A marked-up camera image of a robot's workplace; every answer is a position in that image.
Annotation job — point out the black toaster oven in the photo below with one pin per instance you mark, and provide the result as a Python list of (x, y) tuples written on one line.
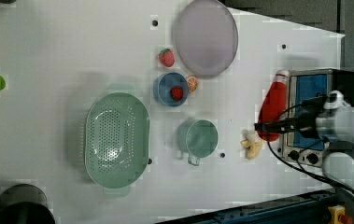
[(306, 93)]

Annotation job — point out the black cylinder cup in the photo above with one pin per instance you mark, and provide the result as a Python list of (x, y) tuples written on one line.
[(25, 204)]

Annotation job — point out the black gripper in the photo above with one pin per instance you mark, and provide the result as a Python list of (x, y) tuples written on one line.
[(305, 117)]

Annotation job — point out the green strainer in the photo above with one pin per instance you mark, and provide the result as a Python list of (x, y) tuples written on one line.
[(116, 140)]

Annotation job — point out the strawberry in blue bowl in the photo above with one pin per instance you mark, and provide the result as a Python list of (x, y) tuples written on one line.
[(177, 93)]

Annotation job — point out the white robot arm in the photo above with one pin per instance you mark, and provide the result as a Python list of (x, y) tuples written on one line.
[(328, 121)]

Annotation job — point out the blue metal frame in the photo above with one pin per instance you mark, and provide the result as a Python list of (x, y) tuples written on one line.
[(317, 207)]

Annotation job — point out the red toy strawberry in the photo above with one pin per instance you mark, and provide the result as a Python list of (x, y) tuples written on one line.
[(166, 57)]

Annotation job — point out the grey round plate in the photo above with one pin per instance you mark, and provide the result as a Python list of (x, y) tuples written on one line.
[(206, 37)]

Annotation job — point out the red ketchup bottle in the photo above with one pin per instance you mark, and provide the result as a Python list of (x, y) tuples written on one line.
[(275, 99)]

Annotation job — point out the green mug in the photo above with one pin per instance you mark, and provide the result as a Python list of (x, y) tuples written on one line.
[(198, 138)]

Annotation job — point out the blue bowl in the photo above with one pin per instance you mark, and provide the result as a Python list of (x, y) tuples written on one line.
[(163, 85)]

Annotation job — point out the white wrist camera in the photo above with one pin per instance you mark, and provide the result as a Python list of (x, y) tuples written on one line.
[(334, 99)]

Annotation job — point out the peeled toy banana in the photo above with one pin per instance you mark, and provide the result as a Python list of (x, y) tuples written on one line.
[(252, 143)]

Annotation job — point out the orange slice toy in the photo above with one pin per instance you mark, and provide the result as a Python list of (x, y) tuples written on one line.
[(192, 83)]

